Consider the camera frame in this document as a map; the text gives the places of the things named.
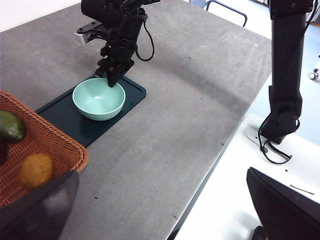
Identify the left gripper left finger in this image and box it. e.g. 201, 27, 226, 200
0, 170, 80, 240

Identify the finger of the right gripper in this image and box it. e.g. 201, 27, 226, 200
107, 70, 126, 88

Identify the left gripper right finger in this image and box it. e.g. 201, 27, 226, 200
246, 167, 320, 240

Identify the teal ribbed bowl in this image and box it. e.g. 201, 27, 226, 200
72, 77, 126, 122

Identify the orange-brown oval fruit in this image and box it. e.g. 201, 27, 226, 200
18, 152, 55, 190

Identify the thin black stick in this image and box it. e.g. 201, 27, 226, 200
289, 184, 315, 195

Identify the black rectangular tray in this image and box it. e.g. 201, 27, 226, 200
35, 74, 148, 149

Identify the dark purple round fruit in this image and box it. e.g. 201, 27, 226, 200
0, 136, 11, 166

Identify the brown wicker basket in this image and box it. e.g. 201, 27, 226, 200
0, 90, 90, 208

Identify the green fruit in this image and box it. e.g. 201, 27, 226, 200
0, 110, 27, 144

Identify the grey caster wheel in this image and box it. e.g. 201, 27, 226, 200
309, 66, 320, 81

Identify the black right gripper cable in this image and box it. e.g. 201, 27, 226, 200
134, 16, 155, 62

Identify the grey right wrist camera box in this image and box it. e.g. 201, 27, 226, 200
79, 31, 100, 45

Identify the black arm base cable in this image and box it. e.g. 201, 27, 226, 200
258, 118, 301, 165

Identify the black metal tube frame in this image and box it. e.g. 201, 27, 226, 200
204, 0, 248, 28

